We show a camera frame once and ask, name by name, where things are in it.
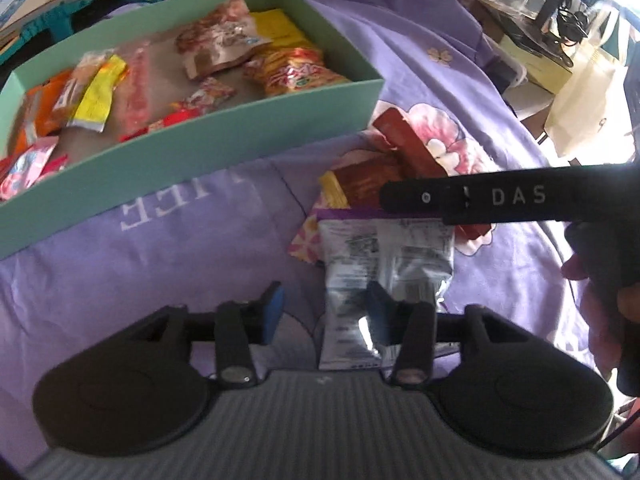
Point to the purple floral blanket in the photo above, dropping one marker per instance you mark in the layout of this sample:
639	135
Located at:
150	270

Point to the brown pink cartoon snack packet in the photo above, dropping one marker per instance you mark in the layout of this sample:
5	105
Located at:
220	40

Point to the yellow green snack packet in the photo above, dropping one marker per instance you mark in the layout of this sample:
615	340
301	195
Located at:
97	100

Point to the red yellow cartoon snack packet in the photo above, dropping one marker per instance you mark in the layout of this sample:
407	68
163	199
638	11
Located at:
295	72

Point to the black metal stand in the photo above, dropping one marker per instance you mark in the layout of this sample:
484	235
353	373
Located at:
555	0

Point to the teal toy track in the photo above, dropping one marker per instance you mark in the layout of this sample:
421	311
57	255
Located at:
50	22

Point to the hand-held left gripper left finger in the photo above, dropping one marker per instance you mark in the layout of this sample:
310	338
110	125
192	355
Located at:
272	310

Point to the silver foil snack packet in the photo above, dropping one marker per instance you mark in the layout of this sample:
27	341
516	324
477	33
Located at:
360	255

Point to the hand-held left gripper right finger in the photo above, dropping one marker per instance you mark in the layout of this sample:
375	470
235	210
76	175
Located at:
377	310

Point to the small red snack packet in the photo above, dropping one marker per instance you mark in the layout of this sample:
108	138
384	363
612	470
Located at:
170	120

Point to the white paper bag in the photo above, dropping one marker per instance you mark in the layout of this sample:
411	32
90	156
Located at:
585	105

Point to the red white candy packet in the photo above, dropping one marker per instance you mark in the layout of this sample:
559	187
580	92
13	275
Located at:
210	95

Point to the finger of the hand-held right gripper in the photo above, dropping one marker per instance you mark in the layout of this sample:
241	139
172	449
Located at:
410	197

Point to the dark red long snack packet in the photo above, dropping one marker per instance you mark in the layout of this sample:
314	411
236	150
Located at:
405	140

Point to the cream storage box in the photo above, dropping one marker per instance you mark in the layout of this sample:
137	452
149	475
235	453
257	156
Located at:
540	67

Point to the person's right hand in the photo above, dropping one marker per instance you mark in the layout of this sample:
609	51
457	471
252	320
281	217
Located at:
600	330

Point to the mint green cardboard box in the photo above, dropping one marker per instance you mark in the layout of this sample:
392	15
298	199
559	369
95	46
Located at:
200	160

